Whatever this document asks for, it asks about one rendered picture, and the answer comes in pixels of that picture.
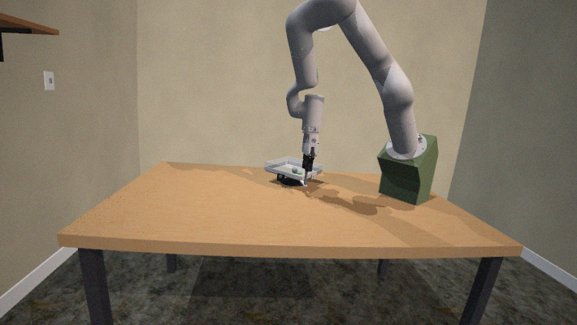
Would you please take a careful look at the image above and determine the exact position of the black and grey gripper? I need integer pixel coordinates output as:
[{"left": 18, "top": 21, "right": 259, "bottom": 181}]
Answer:
[{"left": 302, "top": 131, "right": 319, "bottom": 171}]

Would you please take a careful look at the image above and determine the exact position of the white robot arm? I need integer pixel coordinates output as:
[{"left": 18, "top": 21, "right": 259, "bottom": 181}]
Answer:
[{"left": 285, "top": 0, "right": 427, "bottom": 161}]

